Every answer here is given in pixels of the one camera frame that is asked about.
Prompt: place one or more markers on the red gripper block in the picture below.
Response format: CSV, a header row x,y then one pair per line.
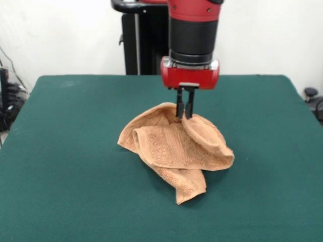
x,y
189,76

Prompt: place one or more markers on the tan terry towel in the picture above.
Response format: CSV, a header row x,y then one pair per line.
x,y
176,151

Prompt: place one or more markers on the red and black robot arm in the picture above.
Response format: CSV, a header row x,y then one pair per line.
x,y
194,30

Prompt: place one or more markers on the dark green table cloth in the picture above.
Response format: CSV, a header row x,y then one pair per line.
x,y
75,164

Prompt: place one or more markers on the black office chair base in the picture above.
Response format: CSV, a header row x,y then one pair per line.
x,y
314,100

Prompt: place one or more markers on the black electronics box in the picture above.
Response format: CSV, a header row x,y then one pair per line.
x,y
4,100

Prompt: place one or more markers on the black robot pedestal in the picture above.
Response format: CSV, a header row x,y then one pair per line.
x,y
141,45

